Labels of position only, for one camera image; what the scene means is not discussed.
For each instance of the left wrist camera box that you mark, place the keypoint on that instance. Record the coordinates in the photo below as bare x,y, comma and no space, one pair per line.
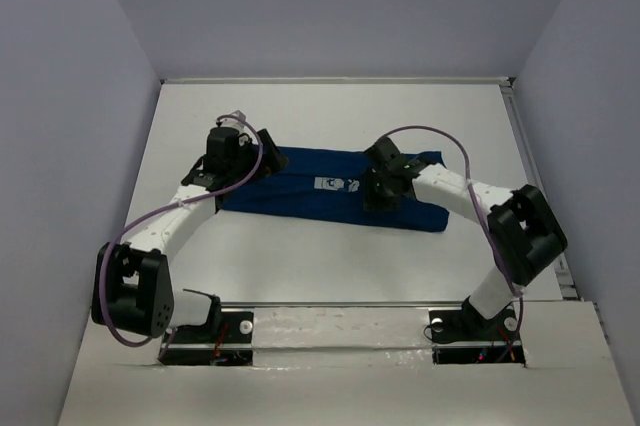
235,120

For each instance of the blue printed t shirt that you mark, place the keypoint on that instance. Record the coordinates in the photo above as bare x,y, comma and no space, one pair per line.
328,185

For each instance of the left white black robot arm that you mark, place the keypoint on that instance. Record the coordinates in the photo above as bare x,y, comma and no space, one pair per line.
133,293

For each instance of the metal rail strip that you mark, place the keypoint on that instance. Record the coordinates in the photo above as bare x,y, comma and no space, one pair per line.
353,304

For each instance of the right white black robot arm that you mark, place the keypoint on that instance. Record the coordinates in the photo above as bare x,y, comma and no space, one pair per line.
523,233

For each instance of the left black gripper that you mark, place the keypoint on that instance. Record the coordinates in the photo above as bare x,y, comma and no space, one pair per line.
263,152

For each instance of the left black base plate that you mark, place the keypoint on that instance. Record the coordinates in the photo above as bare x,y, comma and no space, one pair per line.
230,345

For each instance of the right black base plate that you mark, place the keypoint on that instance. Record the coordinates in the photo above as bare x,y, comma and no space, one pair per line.
498,342

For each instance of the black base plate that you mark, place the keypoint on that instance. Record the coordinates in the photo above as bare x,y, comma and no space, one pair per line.
230,345
498,342

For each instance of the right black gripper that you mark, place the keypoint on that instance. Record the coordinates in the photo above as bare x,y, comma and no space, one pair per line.
374,201

